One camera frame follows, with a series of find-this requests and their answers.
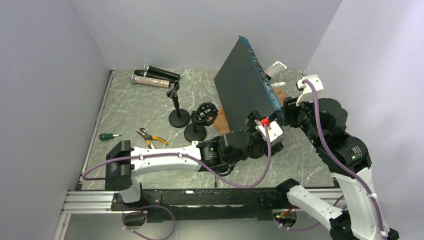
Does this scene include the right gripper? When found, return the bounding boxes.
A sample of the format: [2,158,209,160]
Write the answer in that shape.
[280,91,323,147]

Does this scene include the round base shock mount stand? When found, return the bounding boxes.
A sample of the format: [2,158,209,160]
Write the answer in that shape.
[184,102,218,142]

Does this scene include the round base clip stand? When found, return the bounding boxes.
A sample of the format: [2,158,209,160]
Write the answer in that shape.
[166,81,191,128]

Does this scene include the black silver-mesh microphone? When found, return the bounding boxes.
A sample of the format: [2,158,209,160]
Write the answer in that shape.
[141,63,181,79]

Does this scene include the black foam-head microphone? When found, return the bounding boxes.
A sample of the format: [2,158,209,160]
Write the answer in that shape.
[133,69,180,83]

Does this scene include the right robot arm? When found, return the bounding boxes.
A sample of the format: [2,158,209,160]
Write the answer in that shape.
[275,97,400,240]

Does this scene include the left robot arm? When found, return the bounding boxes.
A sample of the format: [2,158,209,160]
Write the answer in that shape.
[104,111,284,210]

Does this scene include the brown wooden board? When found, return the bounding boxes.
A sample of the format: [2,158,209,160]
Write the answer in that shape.
[213,87,289,135]

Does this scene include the green screwdriver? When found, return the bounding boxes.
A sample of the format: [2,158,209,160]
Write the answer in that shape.
[99,133,122,141]

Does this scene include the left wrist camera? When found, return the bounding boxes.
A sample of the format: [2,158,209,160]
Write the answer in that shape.
[256,120,284,146]

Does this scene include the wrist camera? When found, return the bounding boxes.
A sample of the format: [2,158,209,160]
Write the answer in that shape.
[256,120,284,146]
[296,74,324,107]

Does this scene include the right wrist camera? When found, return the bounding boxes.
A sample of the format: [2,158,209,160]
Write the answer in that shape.
[296,74,324,107]

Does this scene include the white plastic bracket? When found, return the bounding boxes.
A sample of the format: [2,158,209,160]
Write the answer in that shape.
[263,61,287,82]

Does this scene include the black network switch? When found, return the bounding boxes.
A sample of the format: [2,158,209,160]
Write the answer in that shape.
[214,35,283,131]

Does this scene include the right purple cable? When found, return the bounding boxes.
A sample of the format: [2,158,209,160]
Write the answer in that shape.
[273,79,388,240]

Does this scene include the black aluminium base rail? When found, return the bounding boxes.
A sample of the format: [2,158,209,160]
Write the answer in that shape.
[61,187,352,223]

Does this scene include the yellow handled pliers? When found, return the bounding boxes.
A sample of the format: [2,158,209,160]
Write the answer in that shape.
[136,127,168,149]

